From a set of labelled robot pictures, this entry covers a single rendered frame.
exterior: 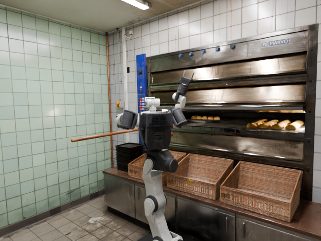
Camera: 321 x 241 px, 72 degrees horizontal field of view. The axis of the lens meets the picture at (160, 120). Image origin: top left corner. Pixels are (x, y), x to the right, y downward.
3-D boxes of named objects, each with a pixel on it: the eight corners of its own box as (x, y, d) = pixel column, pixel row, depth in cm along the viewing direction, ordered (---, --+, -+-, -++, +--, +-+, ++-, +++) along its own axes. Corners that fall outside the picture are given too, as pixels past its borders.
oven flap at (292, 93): (150, 105, 303) (153, 91, 307) (304, 103, 190) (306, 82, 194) (148, 104, 300) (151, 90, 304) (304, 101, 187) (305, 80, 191)
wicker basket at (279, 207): (239, 185, 233) (239, 160, 231) (301, 200, 197) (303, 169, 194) (219, 202, 196) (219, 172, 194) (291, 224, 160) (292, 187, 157)
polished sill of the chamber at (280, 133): (154, 126, 312) (154, 123, 311) (305, 136, 198) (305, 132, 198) (151, 126, 307) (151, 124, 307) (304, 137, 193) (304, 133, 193)
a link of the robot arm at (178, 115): (185, 124, 199) (187, 118, 186) (176, 127, 197) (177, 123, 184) (179, 113, 202) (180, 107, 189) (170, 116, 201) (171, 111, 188)
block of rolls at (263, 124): (261, 123, 286) (261, 118, 286) (304, 124, 256) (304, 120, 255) (245, 127, 239) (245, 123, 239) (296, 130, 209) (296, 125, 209)
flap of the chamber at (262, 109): (144, 109, 293) (153, 111, 308) (302, 110, 180) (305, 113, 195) (144, 107, 293) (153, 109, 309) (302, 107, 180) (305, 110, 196)
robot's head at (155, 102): (160, 109, 186) (159, 98, 185) (148, 109, 183) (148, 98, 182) (158, 108, 192) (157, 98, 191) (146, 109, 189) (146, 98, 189)
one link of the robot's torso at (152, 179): (168, 207, 194) (167, 156, 191) (155, 215, 181) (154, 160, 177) (155, 202, 204) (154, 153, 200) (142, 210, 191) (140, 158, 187)
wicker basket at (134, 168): (153, 166, 309) (153, 147, 306) (187, 174, 272) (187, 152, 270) (127, 176, 272) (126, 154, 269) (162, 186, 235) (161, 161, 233)
